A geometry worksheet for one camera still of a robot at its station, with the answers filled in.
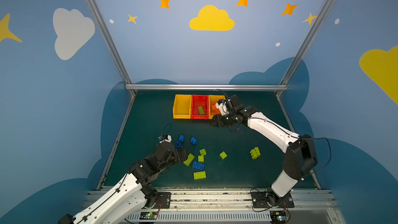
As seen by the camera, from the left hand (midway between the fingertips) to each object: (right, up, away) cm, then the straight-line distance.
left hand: (184, 153), depth 77 cm
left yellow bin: (-6, +23, +36) cm, 43 cm away
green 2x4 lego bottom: (+7, -13, +4) cm, 15 cm away
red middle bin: (+7, +28, +32) cm, 43 cm away
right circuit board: (+45, -28, -5) cm, 53 cm away
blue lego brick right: (+4, +3, +16) cm, 17 cm away
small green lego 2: (+8, -6, +10) cm, 14 cm away
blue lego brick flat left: (-6, +1, +16) cm, 17 cm away
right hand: (+16, +16, +9) cm, 24 cm away
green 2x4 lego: (+8, +21, +31) cm, 38 cm away
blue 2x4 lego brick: (+7, -9, +9) cm, 15 cm away
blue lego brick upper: (-4, +4, +17) cm, 18 cm away
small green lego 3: (+21, -4, +12) cm, 25 cm away
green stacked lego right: (+40, -3, +11) cm, 41 cm away
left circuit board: (-16, -27, -6) cm, 32 cm away
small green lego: (+9, -3, +14) cm, 17 cm away
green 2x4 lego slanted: (+2, -6, +12) cm, 13 cm away
